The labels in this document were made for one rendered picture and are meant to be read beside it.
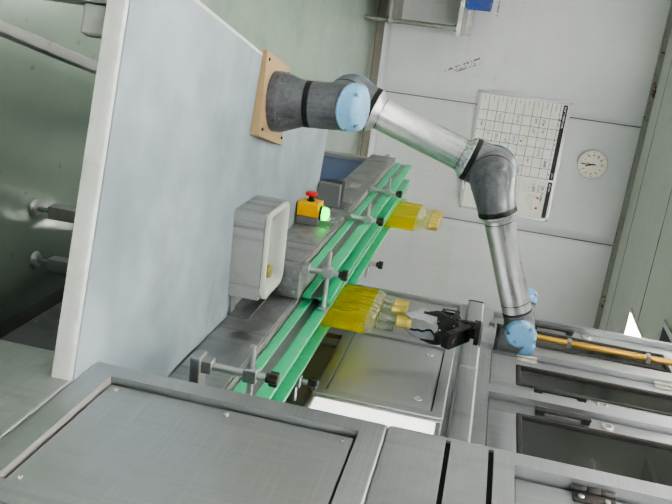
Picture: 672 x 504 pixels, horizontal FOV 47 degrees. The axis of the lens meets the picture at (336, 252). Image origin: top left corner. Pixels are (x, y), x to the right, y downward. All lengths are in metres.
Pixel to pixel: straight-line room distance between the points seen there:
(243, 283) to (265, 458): 0.85
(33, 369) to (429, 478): 0.64
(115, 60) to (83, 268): 0.32
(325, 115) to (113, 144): 0.76
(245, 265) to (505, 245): 0.64
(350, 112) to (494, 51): 6.05
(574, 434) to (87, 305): 1.37
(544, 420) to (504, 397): 0.13
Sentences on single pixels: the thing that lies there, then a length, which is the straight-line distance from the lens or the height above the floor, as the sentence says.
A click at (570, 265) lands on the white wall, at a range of 8.24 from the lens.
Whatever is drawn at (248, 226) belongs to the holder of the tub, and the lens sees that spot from 1.85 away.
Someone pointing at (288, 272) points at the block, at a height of 0.85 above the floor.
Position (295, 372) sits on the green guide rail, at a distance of 1.89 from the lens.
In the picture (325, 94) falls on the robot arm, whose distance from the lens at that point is 1.88.
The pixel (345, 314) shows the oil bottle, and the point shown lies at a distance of 2.13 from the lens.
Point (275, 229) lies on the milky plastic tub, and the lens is 2.00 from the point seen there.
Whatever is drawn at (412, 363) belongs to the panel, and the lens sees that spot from 2.25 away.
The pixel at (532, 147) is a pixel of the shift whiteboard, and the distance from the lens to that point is 7.94.
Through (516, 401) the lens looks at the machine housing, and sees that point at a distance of 2.25.
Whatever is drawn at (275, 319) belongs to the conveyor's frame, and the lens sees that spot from 1.94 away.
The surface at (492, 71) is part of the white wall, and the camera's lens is 7.88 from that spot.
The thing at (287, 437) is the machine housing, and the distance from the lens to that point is 1.16.
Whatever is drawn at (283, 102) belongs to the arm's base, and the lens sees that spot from 1.89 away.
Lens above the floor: 1.32
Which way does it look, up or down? 10 degrees down
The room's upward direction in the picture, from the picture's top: 100 degrees clockwise
